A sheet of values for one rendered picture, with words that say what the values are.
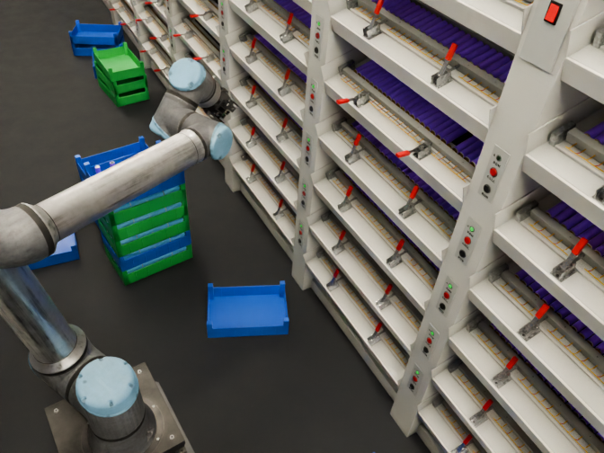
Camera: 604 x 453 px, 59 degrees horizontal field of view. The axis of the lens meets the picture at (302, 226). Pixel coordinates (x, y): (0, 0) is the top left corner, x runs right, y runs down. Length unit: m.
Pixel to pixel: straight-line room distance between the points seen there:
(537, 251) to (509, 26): 0.44
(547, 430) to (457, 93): 0.77
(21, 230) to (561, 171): 0.99
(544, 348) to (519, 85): 0.55
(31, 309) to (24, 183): 1.55
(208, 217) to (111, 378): 1.17
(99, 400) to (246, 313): 0.80
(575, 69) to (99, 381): 1.28
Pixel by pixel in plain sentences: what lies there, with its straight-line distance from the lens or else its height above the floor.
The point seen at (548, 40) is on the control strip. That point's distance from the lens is 1.03.
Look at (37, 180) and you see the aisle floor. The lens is 2.91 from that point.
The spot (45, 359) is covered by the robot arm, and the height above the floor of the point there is 0.44.
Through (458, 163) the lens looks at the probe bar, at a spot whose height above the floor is 0.97.
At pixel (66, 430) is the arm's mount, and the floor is 0.13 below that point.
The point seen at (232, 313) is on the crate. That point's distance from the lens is 2.13.
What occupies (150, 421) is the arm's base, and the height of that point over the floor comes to 0.19.
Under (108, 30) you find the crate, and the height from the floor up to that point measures 0.10.
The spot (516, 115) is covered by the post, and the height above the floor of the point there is 1.18.
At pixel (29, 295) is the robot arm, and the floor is 0.69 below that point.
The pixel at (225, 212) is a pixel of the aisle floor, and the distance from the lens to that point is 2.55.
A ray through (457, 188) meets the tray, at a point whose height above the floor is 0.94.
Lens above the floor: 1.67
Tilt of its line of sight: 42 degrees down
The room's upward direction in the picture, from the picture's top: 5 degrees clockwise
